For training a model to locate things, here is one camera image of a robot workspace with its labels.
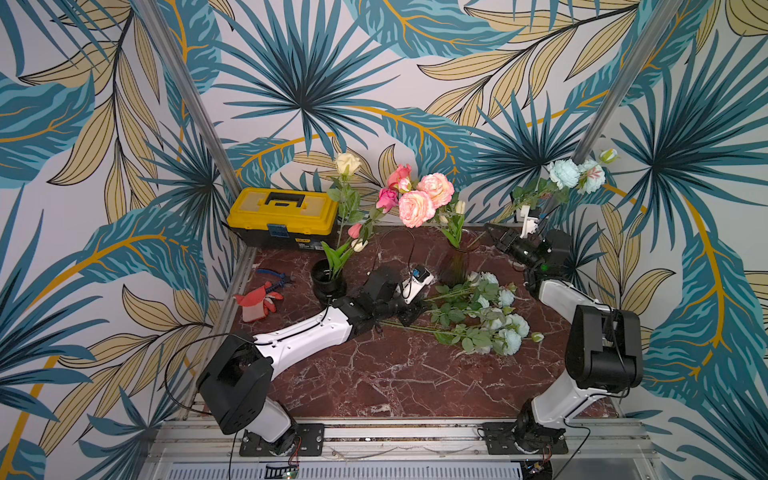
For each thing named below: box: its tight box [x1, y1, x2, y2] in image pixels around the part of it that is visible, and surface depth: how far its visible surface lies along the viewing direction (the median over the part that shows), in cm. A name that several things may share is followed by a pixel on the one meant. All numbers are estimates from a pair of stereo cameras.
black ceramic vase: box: [311, 258, 347, 305], surface depth 90 cm
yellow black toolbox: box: [227, 187, 339, 251], surface depth 102 cm
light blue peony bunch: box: [380, 298, 545, 357], surface depth 92 cm
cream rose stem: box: [321, 152, 365, 280], surface depth 84 cm
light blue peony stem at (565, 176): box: [511, 148, 619, 216], surface depth 70 cm
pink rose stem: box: [348, 164, 412, 243], surface depth 75 cm
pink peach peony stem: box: [398, 172, 455, 229], surface depth 61 cm
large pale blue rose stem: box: [424, 271, 527, 323], surface depth 96 cm
